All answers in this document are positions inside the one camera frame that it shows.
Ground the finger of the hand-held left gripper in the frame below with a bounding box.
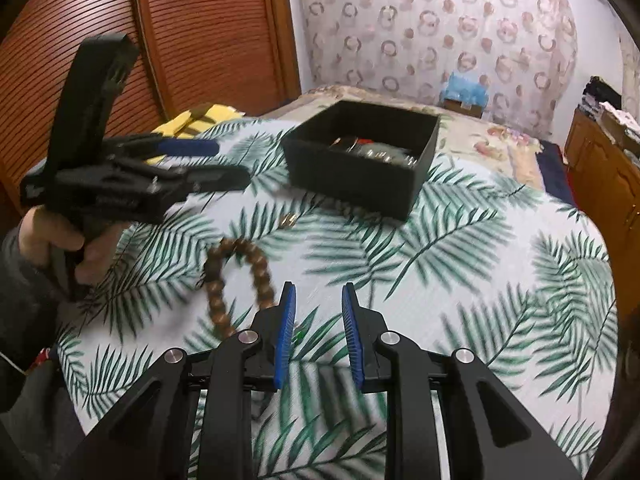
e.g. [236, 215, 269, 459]
[120, 135, 221, 161]
[150, 163, 251, 196]

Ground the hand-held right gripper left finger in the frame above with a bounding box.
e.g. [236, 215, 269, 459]
[82, 281, 297, 480]

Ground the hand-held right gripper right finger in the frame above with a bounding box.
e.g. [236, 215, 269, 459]
[341, 282, 583, 480]

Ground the brown bead bracelet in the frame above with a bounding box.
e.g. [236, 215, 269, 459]
[199, 237, 276, 342]

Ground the black box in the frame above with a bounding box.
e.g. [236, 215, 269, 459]
[281, 99, 442, 222]

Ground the silver cuff bracelet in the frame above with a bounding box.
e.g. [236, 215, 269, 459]
[365, 142, 419, 167]

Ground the person's left forearm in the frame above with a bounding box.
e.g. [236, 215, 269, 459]
[0, 229, 67, 413]

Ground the person's left hand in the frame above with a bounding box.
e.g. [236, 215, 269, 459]
[18, 207, 121, 286]

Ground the yellow plush toy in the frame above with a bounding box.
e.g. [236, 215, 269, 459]
[149, 103, 246, 141]

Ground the wooden slatted wardrobe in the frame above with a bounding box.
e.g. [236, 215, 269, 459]
[0, 0, 304, 212]

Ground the leaf print tablecloth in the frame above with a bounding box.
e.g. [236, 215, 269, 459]
[54, 118, 619, 480]

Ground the small cardboard box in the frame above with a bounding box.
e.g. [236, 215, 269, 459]
[442, 97, 486, 120]

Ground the navy blanket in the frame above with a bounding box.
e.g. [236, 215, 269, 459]
[537, 139, 579, 207]

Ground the blue plastic bag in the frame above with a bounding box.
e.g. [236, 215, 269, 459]
[440, 70, 490, 106]

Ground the wooden sideboard cabinet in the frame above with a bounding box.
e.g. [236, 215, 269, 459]
[563, 107, 640, 242]

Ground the cardboard box with cloth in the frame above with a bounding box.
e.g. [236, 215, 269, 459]
[599, 102, 640, 147]

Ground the dark clothes pile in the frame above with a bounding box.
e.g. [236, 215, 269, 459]
[582, 75, 624, 121]

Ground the ring pattern curtain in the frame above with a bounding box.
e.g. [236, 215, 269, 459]
[294, 0, 579, 142]

